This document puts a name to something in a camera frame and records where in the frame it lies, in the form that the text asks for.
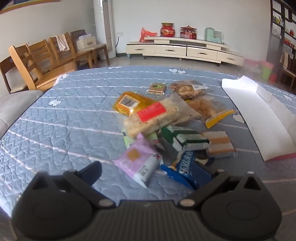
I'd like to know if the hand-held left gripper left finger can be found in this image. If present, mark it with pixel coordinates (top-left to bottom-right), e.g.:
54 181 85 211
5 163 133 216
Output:
30 161 116 209

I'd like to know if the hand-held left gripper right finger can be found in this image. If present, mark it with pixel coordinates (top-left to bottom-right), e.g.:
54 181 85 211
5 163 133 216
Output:
177 163 266 208

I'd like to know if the blue snack packet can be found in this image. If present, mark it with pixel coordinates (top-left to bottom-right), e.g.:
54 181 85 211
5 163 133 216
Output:
160 151 214 191

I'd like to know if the orange striped wafer packet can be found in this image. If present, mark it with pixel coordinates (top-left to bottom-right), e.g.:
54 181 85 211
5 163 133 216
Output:
202 130 236 159

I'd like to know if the dark green white snack packet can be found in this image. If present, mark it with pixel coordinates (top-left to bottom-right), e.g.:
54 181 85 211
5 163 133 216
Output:
161 126 210 152

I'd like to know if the purple snack packet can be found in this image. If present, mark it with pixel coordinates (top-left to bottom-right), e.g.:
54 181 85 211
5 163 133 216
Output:
114 133 163 189

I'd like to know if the light green snack packet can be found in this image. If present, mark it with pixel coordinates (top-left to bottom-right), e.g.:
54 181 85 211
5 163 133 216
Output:
123 131 162 150

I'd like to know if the clear cracker bag yellow strip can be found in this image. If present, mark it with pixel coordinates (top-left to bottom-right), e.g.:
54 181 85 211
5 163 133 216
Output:
187 95 235 128

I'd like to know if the orange snack packet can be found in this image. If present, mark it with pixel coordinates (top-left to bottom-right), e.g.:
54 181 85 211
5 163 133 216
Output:
112 91 160 116

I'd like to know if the rice cracker packet red label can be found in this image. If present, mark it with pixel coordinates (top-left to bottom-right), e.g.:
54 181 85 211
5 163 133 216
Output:
122 93 201 139

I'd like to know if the white cardboard box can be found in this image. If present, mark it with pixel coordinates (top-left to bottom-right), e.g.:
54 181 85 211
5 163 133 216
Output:
221 75 296 162

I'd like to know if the clear bag of round cookies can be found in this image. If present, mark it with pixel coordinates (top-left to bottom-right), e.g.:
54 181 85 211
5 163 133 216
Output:
170 80 210 100

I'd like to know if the small brown biscuit packet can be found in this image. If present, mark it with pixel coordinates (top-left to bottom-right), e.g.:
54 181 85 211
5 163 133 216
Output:
146 83 167 95

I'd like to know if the light wooden chair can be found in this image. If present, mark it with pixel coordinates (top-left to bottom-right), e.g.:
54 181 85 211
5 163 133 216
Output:
26 39 77 77
9 44 78 91
49 32 93 69

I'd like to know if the pink bucket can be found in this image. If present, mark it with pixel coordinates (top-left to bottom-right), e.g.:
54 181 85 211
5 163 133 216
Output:
245 59 262 73

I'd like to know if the green bucket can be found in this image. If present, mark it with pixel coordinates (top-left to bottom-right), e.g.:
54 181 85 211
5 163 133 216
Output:
260 61 274 81

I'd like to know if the dark wooden chair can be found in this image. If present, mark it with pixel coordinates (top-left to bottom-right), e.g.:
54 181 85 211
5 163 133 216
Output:
70 29 110 67
279 52 296 92

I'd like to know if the cream TV cabinet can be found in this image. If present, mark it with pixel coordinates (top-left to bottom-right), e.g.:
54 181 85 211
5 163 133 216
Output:
126 37 244 67

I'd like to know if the white box on chair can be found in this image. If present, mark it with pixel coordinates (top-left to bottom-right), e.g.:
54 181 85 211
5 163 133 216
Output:
76 34 96 50

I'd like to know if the white towel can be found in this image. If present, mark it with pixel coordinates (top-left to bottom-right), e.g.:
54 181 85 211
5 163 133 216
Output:
55 35 70 52

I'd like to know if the mint green kitchen appliance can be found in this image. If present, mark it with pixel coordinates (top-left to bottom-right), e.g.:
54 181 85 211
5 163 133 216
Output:
205 27 224 43

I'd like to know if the red gift box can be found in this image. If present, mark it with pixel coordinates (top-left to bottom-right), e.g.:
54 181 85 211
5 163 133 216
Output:
180 25 198 39

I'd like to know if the white standing air conditioner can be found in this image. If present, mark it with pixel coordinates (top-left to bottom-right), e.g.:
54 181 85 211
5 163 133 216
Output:
94 0 116 59

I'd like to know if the red plastic bag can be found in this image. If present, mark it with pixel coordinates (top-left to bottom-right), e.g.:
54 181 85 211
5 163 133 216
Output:
139 27 158 42

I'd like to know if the red round pot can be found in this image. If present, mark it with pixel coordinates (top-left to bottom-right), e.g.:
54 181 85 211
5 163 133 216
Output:
160 22 176 37

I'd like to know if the dark display shelf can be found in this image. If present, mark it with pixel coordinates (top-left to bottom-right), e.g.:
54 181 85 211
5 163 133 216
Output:
266 0 296 81

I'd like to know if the framed wall picture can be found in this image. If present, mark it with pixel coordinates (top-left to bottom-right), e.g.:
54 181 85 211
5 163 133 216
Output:
0 0 58 14

